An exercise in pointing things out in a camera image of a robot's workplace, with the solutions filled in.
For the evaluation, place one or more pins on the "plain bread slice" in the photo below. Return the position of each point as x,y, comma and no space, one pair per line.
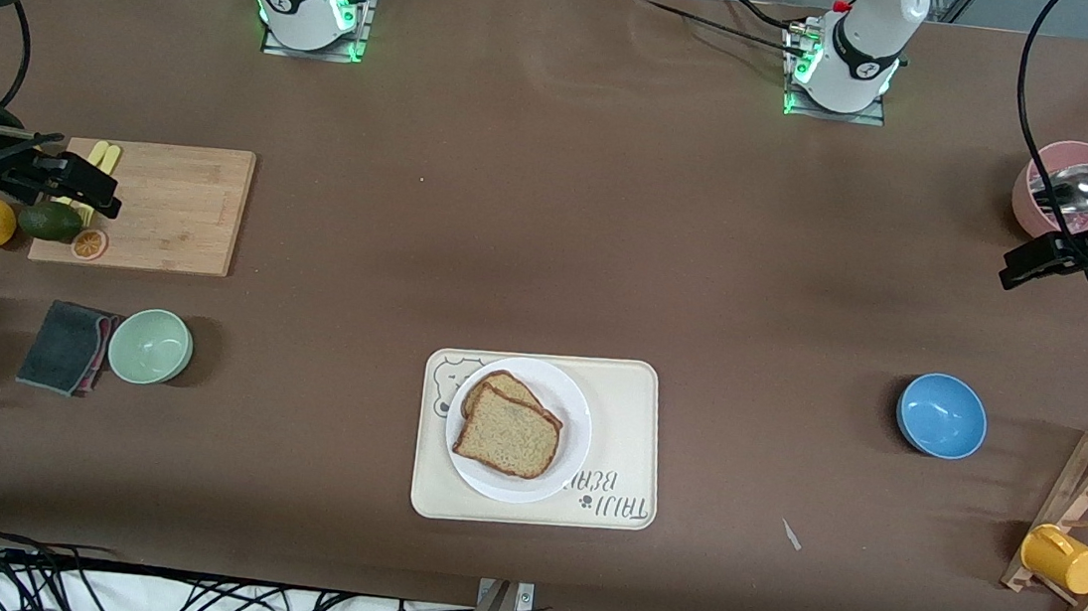
507,434

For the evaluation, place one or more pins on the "white round plate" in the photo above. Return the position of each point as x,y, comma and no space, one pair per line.
576,438

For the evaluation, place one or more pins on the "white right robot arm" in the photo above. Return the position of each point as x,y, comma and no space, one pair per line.
299,2

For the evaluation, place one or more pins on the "yellow plastic knife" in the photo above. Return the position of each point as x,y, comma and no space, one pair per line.
95,151

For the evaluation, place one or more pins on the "green avocado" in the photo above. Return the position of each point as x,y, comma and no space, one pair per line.
50,221

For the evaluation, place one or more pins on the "orange slice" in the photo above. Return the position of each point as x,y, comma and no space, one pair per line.
90,245

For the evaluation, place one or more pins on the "wooden cutting board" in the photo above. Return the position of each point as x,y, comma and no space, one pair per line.
174,210

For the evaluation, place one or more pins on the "pink bowl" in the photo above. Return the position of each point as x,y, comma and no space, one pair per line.
1078,154

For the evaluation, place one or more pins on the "grey and pink folded cloth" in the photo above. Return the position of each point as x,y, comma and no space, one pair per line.
61,349

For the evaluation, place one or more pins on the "pale green bowl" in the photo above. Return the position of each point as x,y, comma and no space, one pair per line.
151,348

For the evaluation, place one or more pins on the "blue bowl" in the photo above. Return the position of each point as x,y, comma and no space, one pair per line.
941,416

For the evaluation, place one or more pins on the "yellow mug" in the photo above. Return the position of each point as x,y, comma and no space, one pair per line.
1063,560

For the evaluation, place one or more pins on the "white tape scrap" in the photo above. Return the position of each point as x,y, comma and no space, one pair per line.
790,535

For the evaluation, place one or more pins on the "cream tray with bear print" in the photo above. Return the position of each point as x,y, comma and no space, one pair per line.
623,473

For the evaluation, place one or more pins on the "bread slice under egg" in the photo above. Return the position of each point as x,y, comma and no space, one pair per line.
521,391

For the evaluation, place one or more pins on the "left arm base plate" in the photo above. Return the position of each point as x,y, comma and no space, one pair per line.
837,116

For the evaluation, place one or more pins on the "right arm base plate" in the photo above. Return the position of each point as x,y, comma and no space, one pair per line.
364,19

